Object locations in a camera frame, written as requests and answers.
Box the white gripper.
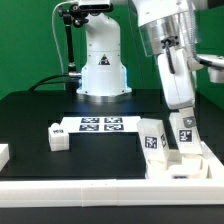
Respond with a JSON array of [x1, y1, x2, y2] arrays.
[[157, 47, 196, 128]]

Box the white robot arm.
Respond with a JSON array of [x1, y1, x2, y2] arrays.
[[75, 0, 224, 128]]

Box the white U-shaped fence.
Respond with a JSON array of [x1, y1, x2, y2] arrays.
[[0, 147, 224, 208]]

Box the white marker sheet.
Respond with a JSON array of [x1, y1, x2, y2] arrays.
[[60, 116, 141, 133]]

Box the white cable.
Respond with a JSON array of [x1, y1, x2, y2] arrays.
[[51, 0, 78, 92]]

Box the black cables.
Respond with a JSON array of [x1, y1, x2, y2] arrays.
[[28, 73, 72, 92]]

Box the camera on mount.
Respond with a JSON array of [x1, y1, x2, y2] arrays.
[[78, 0, 113, 12]]

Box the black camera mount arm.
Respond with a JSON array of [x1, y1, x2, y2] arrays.
[[59, 4, 99, 93]]

